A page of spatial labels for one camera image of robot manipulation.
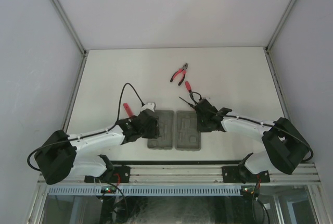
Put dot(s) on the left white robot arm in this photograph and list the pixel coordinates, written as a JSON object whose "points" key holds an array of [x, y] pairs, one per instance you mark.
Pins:
{"points": [[63, 156]]}

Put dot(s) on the red utility knife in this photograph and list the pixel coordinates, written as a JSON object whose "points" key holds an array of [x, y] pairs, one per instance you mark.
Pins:
{"points": [[128, 110]]}

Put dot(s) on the blue slotted cable duct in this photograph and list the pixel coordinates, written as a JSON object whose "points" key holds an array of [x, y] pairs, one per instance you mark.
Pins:
{"points": [[146, 190]]}

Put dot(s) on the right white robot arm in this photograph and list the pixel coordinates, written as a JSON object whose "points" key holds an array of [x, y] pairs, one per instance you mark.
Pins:
{"points": [[285, 147]]}

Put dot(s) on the left aluminium frame post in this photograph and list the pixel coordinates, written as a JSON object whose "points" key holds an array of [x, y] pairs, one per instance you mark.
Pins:
{"points": [[83, 58]]}

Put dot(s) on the red black screwdriver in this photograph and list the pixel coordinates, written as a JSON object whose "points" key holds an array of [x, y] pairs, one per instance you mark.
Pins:
{"points": [[188, 103], [188, 87]]}

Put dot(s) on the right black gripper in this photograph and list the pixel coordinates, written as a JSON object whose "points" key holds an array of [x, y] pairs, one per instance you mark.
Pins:
{"points": [[202, 128]]}

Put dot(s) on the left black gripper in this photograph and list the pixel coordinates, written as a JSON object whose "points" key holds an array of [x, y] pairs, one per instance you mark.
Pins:
{"points": [[154, 132]]}

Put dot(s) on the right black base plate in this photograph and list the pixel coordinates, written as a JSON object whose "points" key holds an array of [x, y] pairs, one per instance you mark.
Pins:
{"points": [[238, 174]]}

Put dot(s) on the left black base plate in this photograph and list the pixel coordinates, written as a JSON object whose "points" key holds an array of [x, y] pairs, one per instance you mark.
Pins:
{"points": [[120, 174]]}

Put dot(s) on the aluminium mounting rail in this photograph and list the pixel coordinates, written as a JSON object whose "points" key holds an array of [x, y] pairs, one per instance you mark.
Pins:
{"points": [[212, 173]]}

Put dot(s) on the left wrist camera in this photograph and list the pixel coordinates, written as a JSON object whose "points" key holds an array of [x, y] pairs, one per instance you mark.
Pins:
{"points": [[149, 106]]}

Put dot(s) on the aluminium frame post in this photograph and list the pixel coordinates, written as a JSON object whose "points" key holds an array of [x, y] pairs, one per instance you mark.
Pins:
{"points": [[83, 58], [270, 59]]}

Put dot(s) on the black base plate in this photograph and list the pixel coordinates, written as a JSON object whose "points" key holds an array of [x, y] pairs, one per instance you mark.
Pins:
{"points": [[238, 174], [120, 174]]}

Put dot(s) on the red handled pliers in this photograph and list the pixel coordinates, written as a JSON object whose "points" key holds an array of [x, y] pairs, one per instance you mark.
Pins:
{"points": [[182, 71]]}

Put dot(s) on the grey plastic tool case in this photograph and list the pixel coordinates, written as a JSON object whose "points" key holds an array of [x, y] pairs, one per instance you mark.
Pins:
{"points": [[177, 130]]}

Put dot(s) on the right aluminium frame post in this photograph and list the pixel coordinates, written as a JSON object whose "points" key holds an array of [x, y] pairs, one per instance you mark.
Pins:
{"points": [[270, 59]]}

